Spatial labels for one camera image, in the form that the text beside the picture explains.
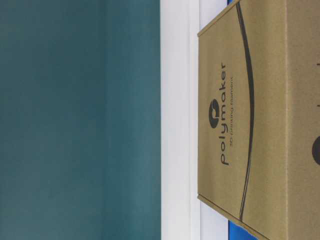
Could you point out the brown polymaker cardboard box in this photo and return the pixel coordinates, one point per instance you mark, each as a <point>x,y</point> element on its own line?
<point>259,117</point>

